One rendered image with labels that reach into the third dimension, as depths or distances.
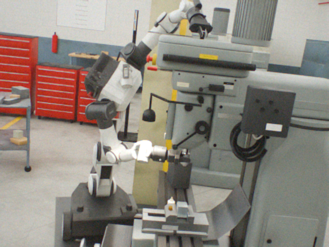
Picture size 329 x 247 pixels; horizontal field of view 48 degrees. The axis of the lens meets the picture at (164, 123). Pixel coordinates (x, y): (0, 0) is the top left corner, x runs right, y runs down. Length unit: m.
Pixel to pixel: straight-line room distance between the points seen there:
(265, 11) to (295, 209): 1.02
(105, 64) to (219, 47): 0.76
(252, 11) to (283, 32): 9.61
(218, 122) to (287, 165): 0.42
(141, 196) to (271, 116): 2.62
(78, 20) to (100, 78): 9.01
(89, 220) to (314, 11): 10.05
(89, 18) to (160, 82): 7.59
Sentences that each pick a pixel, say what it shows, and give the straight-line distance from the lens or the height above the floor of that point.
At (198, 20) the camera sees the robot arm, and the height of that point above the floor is 1.98.
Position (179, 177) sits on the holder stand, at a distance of 2.46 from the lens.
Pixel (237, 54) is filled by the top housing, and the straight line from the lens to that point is 1.84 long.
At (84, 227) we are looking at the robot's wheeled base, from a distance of 2.72.
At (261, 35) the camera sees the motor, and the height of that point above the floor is 1.94.
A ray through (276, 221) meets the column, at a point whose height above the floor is 1.01.
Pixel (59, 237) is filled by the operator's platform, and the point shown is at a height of 0.40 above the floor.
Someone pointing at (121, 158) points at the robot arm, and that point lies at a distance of 2.21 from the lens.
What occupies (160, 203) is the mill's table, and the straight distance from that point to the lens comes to 2.27.
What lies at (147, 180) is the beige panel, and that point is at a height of 0.32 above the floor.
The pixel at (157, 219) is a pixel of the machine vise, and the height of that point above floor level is 0.97.
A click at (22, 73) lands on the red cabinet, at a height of 0.83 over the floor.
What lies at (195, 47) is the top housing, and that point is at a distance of 1.81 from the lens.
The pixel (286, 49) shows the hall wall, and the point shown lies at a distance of 11.55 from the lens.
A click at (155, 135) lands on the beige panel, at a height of 0.83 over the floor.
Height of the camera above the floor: 1.94
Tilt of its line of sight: 15 degrees down
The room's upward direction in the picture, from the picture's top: 7 degrees clockwise
